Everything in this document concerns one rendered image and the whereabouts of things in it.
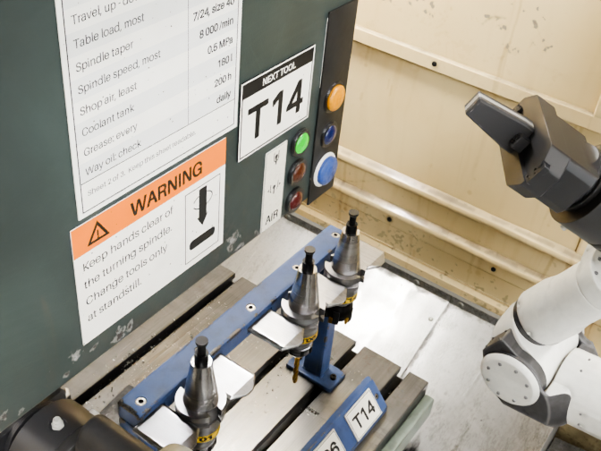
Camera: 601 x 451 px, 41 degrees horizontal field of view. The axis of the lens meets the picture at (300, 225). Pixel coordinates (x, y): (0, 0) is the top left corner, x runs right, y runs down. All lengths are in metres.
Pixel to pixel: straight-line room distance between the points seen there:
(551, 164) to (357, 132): 1.00
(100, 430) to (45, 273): 0.22
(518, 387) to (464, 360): 0.71
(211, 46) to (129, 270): 0.17
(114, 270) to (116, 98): 0.13
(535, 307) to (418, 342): 0.78
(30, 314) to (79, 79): 0.16
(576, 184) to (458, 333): 1.01
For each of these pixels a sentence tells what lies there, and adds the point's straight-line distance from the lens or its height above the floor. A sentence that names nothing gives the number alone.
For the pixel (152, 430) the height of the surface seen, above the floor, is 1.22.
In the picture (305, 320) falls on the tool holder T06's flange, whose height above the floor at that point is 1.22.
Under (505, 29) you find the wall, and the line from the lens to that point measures 1.45.
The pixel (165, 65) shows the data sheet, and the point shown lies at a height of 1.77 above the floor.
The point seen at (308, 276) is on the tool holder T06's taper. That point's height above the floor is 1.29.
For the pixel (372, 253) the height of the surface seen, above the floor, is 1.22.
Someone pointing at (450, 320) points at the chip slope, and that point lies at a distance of 1.75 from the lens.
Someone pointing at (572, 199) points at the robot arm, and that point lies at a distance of 0.76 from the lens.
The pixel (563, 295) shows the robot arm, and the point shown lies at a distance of 0.93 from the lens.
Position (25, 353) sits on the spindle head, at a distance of 0.57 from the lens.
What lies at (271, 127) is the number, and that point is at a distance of 0.67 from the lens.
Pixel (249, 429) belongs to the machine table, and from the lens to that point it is 1.41.
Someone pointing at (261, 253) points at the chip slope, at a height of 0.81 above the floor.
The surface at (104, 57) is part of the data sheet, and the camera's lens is 0.50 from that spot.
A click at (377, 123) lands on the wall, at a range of 1.65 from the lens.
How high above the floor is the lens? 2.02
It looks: 38 degrees down
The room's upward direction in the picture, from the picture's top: 6 degrees clockwise
